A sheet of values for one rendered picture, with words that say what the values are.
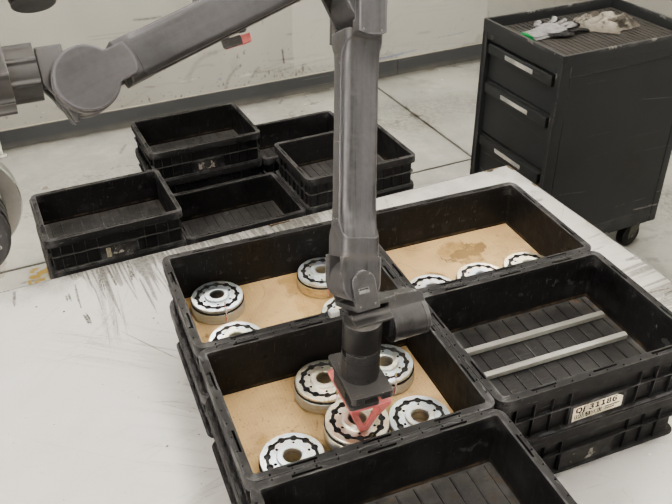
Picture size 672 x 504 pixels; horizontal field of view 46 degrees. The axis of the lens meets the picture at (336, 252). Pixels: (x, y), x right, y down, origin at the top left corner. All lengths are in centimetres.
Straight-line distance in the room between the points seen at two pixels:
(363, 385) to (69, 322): 86
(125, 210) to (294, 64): 220
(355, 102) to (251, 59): 344
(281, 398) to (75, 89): 66
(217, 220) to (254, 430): 149
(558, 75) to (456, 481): 173
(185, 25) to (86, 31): 322
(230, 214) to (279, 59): 195
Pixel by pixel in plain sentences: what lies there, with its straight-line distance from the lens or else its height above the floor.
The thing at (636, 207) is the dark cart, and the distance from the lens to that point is 329.
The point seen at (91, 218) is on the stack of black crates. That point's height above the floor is 49.
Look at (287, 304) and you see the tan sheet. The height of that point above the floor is 83.
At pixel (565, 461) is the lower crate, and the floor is 73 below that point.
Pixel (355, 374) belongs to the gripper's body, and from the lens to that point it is 115.
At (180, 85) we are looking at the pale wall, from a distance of 444.
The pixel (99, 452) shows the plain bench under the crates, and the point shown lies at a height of 70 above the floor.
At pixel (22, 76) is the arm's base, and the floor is 146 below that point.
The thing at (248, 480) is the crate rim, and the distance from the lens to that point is 114.
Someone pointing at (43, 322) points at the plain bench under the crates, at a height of 70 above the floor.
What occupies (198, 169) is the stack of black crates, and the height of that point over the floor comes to 50.
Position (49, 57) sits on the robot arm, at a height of 147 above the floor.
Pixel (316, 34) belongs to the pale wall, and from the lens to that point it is 463.
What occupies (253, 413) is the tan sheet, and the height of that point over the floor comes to 83.
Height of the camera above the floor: 179
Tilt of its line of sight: 34 degrees down
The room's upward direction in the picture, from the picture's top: 1 degrees counter-clockwise
